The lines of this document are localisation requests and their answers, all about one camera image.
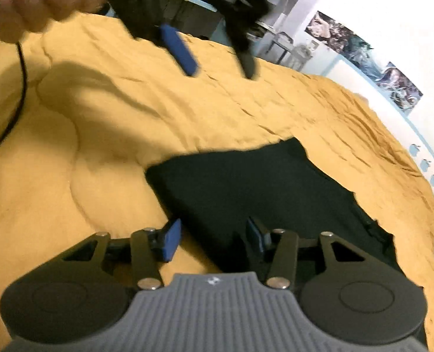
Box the black long sleeve shirt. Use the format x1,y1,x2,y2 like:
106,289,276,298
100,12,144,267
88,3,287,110
145,138,399,275

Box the person left hand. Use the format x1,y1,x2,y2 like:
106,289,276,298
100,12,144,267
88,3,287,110
0,0,106,44

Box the white blue desk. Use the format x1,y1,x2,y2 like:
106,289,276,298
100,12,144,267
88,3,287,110
160,0,230,46

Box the grey rolling cart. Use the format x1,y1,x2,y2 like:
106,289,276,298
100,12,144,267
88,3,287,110
263,31,312,71

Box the mustard yellow quilt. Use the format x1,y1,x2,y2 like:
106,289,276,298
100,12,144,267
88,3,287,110
0,14,434,351

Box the white blue bed headboard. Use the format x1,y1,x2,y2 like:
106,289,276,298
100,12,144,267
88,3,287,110
322,55,434,194

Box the anime wall posters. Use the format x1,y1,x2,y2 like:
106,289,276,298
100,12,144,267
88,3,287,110
305,11,423,114

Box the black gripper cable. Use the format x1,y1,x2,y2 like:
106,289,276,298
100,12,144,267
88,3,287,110
0,41,29,164

